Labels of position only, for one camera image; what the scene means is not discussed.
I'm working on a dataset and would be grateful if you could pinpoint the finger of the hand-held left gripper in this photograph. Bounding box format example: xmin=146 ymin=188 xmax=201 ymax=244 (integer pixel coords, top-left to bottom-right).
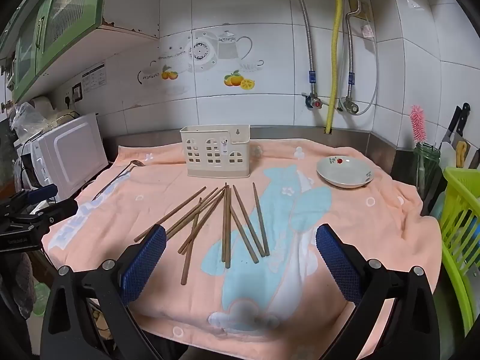
xmin=35 ymin=199 xmax=78 ymax=229
xmin=13 ymin=184 xmax=59 ymax=206

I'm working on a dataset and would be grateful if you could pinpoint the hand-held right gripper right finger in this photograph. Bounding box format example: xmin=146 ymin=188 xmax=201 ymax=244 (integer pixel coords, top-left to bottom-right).
xmin=315 ymin=223 xmax=441 ymax=360

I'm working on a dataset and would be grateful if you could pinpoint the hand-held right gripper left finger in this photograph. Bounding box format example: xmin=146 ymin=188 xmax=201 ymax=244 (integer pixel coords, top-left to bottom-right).
xmin=39 ymin=224 xmax=167 ymax=360

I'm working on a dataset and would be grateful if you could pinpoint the pile of wooden chopsticks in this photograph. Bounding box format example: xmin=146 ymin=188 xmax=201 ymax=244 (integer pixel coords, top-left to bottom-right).
xmin=134 ymin=182 xmax=271 ymax=286

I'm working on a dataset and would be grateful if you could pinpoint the beige plastic utensil holder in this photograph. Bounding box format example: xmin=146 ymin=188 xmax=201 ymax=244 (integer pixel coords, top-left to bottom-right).
xmin=180 ymin=124 xmax=251 ymax=178

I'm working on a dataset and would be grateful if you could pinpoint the person's left forearm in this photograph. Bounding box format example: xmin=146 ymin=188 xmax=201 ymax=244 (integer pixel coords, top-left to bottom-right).
xmin=0 ymin=251 xmax=36 ymax=321

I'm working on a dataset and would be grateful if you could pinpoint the white microwave oven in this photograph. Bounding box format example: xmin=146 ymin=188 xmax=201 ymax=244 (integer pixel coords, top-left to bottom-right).
xmin=30 ymin=112 xmax=109 ymax=201

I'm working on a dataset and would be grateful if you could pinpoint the orange printed towel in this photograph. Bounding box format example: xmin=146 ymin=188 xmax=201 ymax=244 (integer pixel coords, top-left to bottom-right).
xmin=41 ymin=144 xmax=443 ymax=349

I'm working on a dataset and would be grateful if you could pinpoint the clear plastic bag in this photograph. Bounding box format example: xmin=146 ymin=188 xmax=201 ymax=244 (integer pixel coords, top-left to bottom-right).
xmin=9 ymin=101 xmax=40 ymax=139

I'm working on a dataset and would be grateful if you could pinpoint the beige kitchen appliance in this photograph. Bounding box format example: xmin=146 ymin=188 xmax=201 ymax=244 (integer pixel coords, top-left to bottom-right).
xmin=30 ymin=95 xmax=81 ymax=128

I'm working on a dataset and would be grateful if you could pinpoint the metal spoon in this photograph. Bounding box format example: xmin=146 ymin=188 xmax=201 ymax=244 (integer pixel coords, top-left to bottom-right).
xmin=92 ymin=160 xmax=146 ymax=200

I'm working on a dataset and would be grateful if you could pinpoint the white floral bowl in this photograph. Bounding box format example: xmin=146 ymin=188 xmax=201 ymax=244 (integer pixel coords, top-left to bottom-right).
xmin=316 ymin=155 xmax=374 ymax=189

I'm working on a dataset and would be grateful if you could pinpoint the glass jar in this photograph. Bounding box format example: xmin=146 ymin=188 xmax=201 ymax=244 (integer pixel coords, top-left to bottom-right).
xmin=412 ymin=143 xmax=443 ymax=200

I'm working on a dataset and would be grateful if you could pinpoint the green plastic basket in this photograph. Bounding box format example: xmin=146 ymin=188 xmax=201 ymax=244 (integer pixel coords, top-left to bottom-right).
xmin=437 ymin=167 xmax=480 ymax=340

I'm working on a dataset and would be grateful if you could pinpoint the metal valve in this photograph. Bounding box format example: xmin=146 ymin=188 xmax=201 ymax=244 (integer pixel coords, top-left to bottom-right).
xmin=339 ymin=97 xmax=361 ymax=116

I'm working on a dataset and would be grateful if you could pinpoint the pink bottle brush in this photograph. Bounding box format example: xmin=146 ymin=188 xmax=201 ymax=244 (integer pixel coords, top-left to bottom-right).
xmin=409 ymin=105 xmax=428 ymax=145

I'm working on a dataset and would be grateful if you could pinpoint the yellow plastic tool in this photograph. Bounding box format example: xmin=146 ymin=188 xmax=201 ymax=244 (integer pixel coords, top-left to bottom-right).
xmin=455 ymin=142 xmax=469 ymax=169

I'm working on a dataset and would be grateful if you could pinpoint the paper wall label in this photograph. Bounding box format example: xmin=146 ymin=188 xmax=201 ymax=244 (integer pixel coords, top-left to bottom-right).
xmin=80 ymin=64 xmax=107 ymax=92

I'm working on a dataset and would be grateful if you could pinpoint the red handled valve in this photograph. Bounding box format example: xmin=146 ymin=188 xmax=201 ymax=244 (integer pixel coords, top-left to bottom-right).
xmin=303 ymin=93 xmax=326 ymax=111

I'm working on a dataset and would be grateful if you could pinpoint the green wall cabinet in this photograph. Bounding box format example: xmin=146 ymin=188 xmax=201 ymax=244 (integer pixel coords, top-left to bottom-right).
xmin=0 ymin=0 xmax=160 ymax=102

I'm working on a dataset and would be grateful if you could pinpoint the thin white hose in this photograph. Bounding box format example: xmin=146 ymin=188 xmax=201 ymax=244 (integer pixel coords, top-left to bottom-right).
xmin=354 ymin=0 xmax=379 ymax=116

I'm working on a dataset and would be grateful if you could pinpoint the black handled knife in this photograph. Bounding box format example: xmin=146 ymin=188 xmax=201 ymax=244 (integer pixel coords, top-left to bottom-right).
xmin=448 ymin=102 xmax=471 ymax=149
xmin=439 ymin=106 xmax=462 ymax=147

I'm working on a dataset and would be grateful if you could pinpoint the yellow gas hose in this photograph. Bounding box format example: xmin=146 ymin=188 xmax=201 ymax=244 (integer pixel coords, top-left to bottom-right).
xmin=325 ymin=0 xmax=344 ymax=136

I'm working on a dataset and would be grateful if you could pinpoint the braided metal hose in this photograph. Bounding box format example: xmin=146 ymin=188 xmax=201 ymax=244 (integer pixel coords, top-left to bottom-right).
xmin=345 ymin=0 xmax=362 ymax=102
xmin=281 ymin=0 xmax=317 ymax=98

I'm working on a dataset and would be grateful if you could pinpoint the teapot and orange wall decal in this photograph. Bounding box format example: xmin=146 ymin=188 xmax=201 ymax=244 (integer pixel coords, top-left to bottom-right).
xmin=137 ymin=30 xmax=265 ymax=92

